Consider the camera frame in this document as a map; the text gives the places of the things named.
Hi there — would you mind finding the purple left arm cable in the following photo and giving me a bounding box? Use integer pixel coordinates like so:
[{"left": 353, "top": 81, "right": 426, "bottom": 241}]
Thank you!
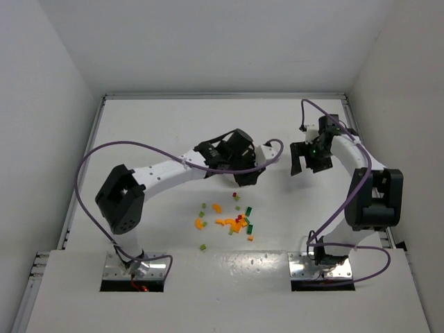
[{"left": 75, "top": 138, "right": 284, "bottom": 282}]

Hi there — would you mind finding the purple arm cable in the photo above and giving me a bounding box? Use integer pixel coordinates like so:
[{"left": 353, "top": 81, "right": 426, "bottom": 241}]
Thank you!
[
  {"left": 75, "top": 138, "right": 284, "bottom": 282},
  {"left": 300, "top": 99, "right": 393, "bottom": 288}
]

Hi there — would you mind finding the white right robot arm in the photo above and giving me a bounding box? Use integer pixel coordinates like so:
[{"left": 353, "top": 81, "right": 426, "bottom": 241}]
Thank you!
[{"left": 290, "top": 114, "right": 404, "bottom": 266}]

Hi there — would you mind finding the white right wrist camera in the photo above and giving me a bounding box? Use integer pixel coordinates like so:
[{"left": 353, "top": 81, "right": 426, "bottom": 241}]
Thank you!
[{"left": 303, "top": 124, "right": 319, "bottom": 144}]

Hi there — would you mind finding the metal base plate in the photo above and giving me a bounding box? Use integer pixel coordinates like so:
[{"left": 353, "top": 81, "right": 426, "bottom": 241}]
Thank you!
[
  {"left": 287, "top": 252, "right": 353, "bottom": 281},
  {"left": 102, "top": 253, "right": 169, "bottom": 281}
]

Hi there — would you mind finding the yellow curved lego piece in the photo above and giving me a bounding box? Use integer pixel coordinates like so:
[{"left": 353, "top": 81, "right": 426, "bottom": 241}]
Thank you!
[{"left": 195, "top": 218, "right": 204, "bottom": 230}]

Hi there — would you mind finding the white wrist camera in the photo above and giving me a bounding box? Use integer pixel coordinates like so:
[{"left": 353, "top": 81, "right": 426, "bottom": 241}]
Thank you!
[
  {"left": 303, "top": 124, "right": 319, "bottom": 144},
  {"left": 255, "top": 145, "right": 278, "bottom": 166}
]

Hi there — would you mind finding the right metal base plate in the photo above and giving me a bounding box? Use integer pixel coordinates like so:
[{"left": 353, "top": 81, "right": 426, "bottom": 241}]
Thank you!
[{"left": 287, "top": 252, "right": 353, "bottom": 281}]

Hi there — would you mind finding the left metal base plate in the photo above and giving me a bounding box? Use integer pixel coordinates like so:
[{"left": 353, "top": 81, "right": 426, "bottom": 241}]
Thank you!
[{"left": 102, "top": 253, "right": 169, "bottom": 281}]

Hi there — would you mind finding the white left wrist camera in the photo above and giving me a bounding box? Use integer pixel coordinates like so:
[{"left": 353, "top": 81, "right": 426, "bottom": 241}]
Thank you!
[{"left": 255, "top": 145, "right": 278, "bottom": 166}]

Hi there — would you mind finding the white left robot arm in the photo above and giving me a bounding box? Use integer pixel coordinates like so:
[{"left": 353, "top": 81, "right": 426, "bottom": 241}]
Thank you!
[{"left": 95, "top": 129, "right": 276, "bottom": 269}]

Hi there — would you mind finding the aluminium frame rail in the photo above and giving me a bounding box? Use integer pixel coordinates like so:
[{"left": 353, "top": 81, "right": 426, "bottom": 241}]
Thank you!
[{"left": 342, "top": 94, "right": 396, "bottom": 249}]

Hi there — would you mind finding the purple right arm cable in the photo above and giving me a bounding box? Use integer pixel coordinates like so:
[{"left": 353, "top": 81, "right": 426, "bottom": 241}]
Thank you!
[{"left": 300, "top": 99, "right": 393, "bottom": 288}]

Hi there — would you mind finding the yellow long lego brick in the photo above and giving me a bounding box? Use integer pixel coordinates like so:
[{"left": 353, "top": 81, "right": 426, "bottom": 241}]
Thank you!
[{"left": 230, "top": 223, "right": 242, "bottom": 233}]

